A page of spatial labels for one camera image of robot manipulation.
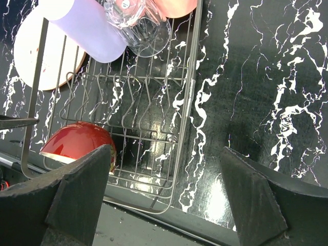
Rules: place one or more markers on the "pink plastic cup right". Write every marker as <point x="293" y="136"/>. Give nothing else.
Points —
<point x="176" y="8"/>

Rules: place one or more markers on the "black wire dish rack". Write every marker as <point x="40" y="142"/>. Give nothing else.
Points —
<point x="143" y="102"/>

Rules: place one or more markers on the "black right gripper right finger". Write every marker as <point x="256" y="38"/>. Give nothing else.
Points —
<point x="271" y="208"/>

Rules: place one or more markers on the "clear glass cup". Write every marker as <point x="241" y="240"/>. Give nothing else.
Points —
<point x="141" y="24"/>

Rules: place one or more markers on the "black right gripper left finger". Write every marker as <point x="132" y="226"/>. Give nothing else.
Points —
<point x="60" y="207"/>

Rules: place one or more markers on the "cream and pink plate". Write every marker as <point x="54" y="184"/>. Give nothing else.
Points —
<point x="46" y="51"/>

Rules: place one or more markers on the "lilac plastic cup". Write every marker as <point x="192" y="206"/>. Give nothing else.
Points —
<point x="85" y="22"/>

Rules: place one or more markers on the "red floral bowl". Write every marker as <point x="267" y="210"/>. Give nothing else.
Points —
<point x="76" y="140"/>

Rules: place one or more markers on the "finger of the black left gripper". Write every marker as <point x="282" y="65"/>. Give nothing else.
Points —
<point x="7" y="122"/>

